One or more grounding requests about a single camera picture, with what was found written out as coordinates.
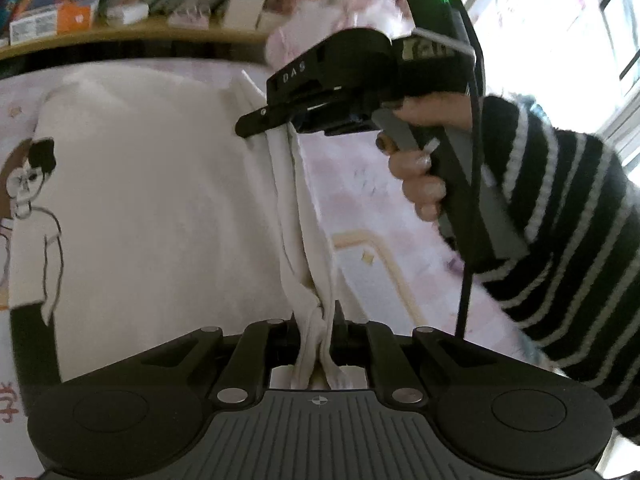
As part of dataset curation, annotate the wooden bookshelf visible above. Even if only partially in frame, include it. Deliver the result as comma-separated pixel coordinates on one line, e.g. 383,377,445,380
0,0,401,61

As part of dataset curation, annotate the black cable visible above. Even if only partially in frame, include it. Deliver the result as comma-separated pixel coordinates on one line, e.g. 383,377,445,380
447,2,486,338

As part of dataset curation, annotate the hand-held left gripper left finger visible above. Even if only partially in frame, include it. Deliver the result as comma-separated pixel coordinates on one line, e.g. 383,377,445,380
140,316,302,407

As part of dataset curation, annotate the person's right forearm striped sleeve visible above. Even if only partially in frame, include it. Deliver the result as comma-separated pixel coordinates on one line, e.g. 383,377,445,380
467,94,640,446

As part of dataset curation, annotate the person's right hand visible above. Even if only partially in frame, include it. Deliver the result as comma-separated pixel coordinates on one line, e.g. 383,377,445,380
376,94,473,222

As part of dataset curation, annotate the flat orange and white box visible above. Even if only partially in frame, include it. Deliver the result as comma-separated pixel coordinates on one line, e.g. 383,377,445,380
9,2,98,46

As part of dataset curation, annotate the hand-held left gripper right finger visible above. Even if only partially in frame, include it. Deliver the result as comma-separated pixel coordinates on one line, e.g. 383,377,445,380
330,301,501,407

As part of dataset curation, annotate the white cardboard box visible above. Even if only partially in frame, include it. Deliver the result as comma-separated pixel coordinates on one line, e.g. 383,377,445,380
222,0,268,31

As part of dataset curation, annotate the pink plush toy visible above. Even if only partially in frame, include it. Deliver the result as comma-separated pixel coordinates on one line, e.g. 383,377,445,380
265,0,416,68

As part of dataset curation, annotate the clear plastic container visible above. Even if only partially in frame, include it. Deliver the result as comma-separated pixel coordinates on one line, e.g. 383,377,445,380
105,4,150,26

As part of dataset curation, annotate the white cartoon print t-shirt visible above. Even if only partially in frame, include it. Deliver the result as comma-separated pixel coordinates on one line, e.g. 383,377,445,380
0,65,368,431

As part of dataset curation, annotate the pink hair clip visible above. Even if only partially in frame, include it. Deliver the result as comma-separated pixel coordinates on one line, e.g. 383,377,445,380
167,10,211,30

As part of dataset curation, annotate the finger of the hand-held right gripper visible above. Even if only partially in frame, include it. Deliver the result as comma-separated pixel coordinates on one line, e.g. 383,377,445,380
235,105,301,139

